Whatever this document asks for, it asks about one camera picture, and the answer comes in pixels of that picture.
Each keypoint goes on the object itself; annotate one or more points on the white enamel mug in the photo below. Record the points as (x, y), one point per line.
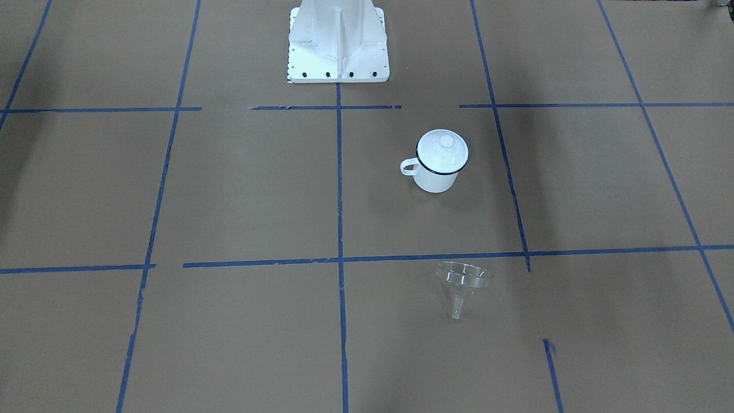
(426, 180)

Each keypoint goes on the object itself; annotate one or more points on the white enamel mug lid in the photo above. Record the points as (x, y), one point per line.
(442, 152)

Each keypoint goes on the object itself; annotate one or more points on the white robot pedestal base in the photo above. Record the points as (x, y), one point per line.
(337, 41)

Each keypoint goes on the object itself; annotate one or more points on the clear glass funnel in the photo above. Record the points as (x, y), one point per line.
(461, 280)

